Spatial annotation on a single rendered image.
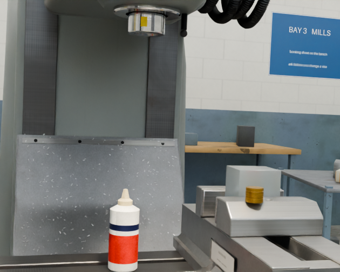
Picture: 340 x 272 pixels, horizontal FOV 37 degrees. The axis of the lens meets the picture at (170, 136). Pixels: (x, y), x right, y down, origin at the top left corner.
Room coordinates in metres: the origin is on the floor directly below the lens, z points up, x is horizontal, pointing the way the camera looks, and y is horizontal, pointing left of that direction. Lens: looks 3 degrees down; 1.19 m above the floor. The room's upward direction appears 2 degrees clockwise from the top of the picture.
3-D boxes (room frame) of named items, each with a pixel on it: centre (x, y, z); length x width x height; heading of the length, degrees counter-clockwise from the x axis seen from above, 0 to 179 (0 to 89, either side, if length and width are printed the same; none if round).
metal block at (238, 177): (0.71, -0.12, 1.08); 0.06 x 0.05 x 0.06; 104
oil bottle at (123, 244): (0.69, 0.06, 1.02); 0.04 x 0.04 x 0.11
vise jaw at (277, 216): (0.65, -0.13, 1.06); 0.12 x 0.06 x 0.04; 104
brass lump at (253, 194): (0.63, -0.11, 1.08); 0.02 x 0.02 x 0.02
